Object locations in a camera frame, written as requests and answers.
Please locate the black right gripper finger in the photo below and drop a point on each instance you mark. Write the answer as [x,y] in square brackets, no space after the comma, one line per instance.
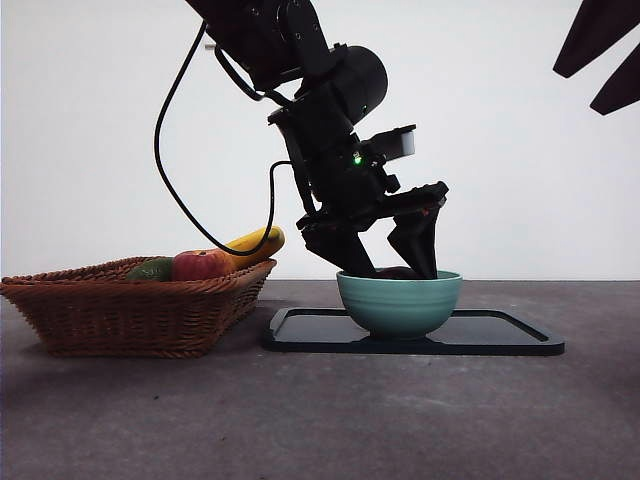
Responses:
[622,92]
[595,35]

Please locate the red apple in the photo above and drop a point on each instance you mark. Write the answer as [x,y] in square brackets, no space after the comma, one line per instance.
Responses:
[197,267]

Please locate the dark purple plum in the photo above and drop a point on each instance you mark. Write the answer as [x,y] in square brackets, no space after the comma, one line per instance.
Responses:
[400,273]

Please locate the teal ribbed bowl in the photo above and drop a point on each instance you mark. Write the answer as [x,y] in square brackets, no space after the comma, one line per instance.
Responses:
[400,310]

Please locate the black rectangular tray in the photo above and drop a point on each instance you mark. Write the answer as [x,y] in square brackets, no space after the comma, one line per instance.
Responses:
[500,335]

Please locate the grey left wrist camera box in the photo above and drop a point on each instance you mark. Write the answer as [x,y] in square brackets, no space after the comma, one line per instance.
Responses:
[395,142]

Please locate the green fruit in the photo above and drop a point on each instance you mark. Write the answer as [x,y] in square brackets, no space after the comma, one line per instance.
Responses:
[150,270]

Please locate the yellow banana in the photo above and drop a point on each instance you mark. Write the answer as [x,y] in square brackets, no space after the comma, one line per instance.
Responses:
[277,241]

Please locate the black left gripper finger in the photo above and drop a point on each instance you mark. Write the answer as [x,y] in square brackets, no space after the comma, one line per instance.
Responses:
[340,252]
[417,240]

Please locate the brown wicker basket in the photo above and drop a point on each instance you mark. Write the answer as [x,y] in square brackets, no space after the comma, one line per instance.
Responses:
[125,320]

